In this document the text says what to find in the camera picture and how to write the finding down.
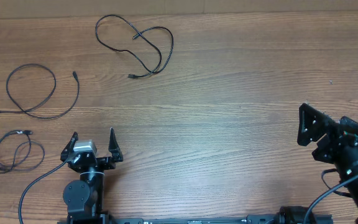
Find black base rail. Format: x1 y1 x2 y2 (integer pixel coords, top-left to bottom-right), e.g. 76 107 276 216
57 212 333 224

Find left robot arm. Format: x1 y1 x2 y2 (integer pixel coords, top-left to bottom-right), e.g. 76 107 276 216
60 128 124 224

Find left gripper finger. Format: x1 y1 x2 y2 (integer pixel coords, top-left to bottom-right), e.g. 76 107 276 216
60 132 78 162
108 128 124 162

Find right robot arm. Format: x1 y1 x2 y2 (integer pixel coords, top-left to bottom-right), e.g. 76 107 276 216
271 103 358 223

